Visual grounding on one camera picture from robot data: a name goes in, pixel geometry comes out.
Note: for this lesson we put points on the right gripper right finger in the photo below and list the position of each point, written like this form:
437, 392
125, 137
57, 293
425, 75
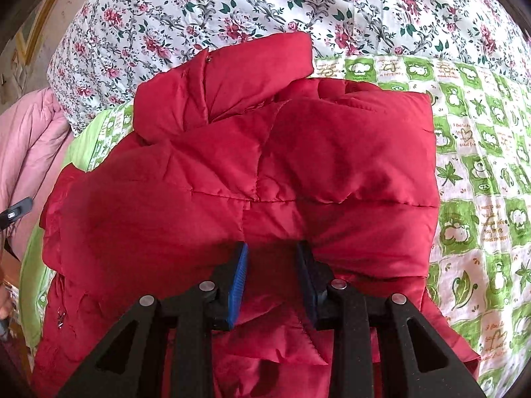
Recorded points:
382, 346

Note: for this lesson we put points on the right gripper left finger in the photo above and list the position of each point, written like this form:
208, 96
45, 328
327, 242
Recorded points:
162, 348

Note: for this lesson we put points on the pink puffer garment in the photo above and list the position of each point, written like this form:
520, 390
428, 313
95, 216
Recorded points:
35, 135

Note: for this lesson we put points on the floral white bed sheet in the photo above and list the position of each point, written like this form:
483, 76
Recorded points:
112, 46

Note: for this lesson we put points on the person's left hand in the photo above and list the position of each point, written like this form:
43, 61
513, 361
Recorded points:
6, 303

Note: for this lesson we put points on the red puffer jacket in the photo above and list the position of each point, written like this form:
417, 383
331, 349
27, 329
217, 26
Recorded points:
243, 144

